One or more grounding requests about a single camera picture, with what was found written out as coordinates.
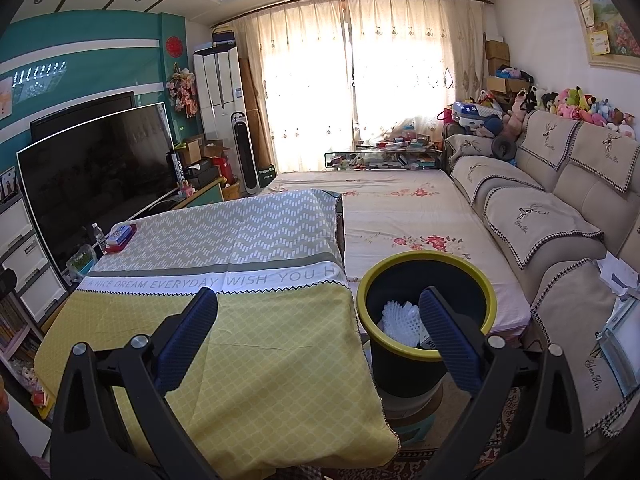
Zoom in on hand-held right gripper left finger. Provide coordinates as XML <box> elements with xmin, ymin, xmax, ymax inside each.
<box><xmin>50</xmin><ymin>287</ymin><xmax>221</xmax><ymax>480</ymax></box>

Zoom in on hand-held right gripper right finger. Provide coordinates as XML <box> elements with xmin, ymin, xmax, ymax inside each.
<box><xmin>419</xmin><ymin>287</ymin><xmax>591</xmax><ymax>480</ymax></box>

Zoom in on white foam fruit net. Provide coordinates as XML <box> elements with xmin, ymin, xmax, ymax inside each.
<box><xmin>380</xmin><ymin>300</ymin><xmax>427</xmax><ymax>350</ymax></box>

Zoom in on black bin with yellow rim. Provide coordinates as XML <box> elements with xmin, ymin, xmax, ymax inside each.
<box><xmin>356</xmin><ymin>251</ymin><xmax>499</xmax><ymax>397</ymax></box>

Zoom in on plastic stool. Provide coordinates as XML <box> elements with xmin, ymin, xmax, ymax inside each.
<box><xmin>382</xmin><ymin>385</ymin><xmax>447</xmax><ymax>448</ymax></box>

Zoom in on red flat box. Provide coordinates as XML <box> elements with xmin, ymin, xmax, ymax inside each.
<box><xmin>104</xmin><ymin>225</ymin><xmax>137</xmax><ymax>253</ymax></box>

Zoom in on floral bed sheet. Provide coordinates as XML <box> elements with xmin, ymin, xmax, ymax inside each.
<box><xmin>257</xmin><ymin>169</ymin><xmax>532</xmax><ymax>341</ymax></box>

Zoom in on green television cabinet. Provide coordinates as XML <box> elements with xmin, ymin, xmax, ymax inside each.
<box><xmin>40</xmin><ymin>180</ymin><xmax>225</xmax><ymax>333</ymax></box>

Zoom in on beige sofa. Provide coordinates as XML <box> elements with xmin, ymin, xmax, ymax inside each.
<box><xmin>442</xmin><ymin>110</ymin><xmax>640</xmax><ymax>453</ymax></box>

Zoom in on bookshelf with books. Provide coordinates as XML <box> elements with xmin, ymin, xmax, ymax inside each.
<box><xmin>0</xmin><ymin>290</ymin><xmax>56</xmax><ymax>411</ymax></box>

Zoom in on papers on sofa seat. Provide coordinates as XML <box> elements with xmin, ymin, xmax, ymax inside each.
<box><xmin>595</xmin><ymin>252</ymin><xmax>640</xmax><ymax>398</ymax></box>

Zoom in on large curved television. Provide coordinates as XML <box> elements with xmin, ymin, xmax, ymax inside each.
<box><xmin>16</xmin><ymin>102</ymin><xmax>177</xmax><ymax>273</ymax></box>

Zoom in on white drawer unit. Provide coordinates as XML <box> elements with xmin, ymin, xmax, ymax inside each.
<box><xmin>0</xmin><ymin>195</ymin><xmax>68</xmax><ymax>318</ymax></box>

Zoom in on open cardboard box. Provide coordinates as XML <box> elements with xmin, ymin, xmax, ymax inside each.
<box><xmin>175</xmin><ymin>134</ymin><xmax>231</xmax><ymax>166</ymax></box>

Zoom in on glass coffee table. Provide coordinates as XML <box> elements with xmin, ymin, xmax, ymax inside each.
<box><xmin>324</xmin><ymin>145</ymin><xmax>443</xmax><ymax>171</ymax></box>

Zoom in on black white tower fan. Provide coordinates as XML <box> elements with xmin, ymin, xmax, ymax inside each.
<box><xmin>231</xmin><ymin>112</ymin><xmax>257</xmax><ymax>195</ymax></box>

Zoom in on black neck pillow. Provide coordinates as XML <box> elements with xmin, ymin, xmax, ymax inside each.
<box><xmin>491</xmin><ymin>135</ymin><xmax>518</xmax><ymax>161</ymax></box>

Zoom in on blue star-print case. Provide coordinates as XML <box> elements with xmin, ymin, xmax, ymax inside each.
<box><xmin>451</xmin><ymin>101</ymin><xmax>493</xmax><ymax>131</ymax></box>

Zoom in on standing photo frames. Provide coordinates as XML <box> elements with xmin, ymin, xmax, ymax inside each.
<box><xmin>0</xmin><ymin>167</ymin><xmax>18</xmax><ymax>203</ymax></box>

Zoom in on artificial flower garland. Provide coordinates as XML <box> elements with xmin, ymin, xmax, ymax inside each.
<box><xmin>166</xmin><ymin>65</ymin><xmax>198</xmax><ymax>118</ymax></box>

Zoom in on small black television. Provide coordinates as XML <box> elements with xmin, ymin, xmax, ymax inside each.
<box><xmin>30</xmin><ymin>91</ymin><xmax>137</xmax><ymax>143</ymax></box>

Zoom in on white standing air conditioner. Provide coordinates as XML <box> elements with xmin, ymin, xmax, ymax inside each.
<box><xmin>193</xmin><ymin>45</ymin><xmax>248</xmax><ymax>126</ymax></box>

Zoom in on row of plush toys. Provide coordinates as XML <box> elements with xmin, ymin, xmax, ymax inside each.
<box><xmin>510</xmin><ymin>86</ymin><xmax>638</xmax><ymax>141</ymax></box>

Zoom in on cream lace curtain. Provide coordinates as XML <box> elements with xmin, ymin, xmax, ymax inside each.
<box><xmin>232</xmin><ymin>0</ymin><xmax>351</xmax><ymax>171</ymax></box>
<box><xmin>345</xmin><ymin>0</ymin><xmax>488</xmax><ymax>151</ymax></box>

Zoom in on stack of cardboard boxes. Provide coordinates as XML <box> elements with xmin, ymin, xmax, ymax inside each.
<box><xmin>484</xmin><ymin>39</ymin><xmax>531</xmax><ymax>93</ymax></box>

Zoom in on framed landscape picture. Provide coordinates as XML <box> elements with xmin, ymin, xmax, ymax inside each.
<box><xmin>566</xmin><ymin>0</ymin><xmax>640</xmax><ymax>68</ymax></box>

